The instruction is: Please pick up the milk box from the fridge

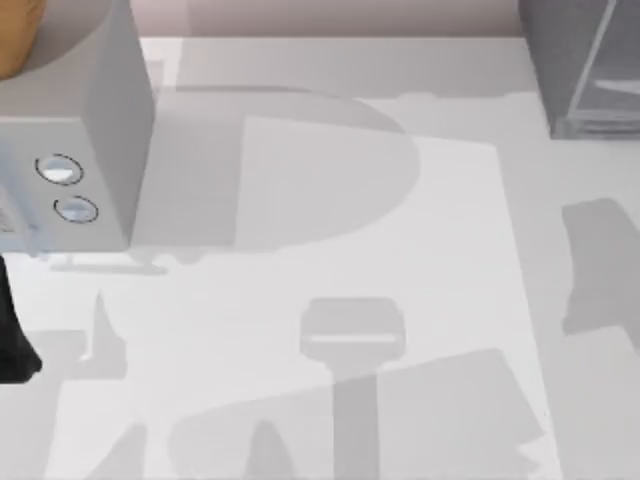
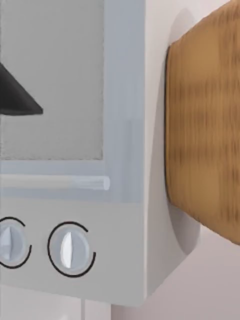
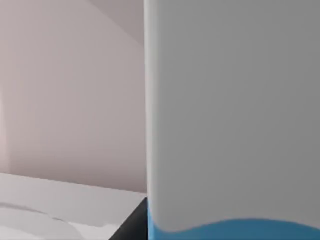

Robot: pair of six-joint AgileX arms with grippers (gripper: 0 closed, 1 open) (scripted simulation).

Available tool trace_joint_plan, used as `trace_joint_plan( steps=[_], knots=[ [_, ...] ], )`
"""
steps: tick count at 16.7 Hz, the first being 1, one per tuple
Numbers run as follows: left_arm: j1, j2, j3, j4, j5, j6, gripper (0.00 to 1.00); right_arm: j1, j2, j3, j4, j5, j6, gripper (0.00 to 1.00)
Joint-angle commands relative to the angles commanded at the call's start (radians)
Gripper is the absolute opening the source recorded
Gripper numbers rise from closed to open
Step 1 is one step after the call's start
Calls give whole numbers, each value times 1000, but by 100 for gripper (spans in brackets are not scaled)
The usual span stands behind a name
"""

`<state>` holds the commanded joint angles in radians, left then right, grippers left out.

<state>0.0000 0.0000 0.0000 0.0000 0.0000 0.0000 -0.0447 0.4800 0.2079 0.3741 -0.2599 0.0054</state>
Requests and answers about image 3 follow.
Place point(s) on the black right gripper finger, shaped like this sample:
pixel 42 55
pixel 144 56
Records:
pixel 136 223

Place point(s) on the white and blue bottle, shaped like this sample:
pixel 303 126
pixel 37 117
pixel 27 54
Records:
pixel 232 120

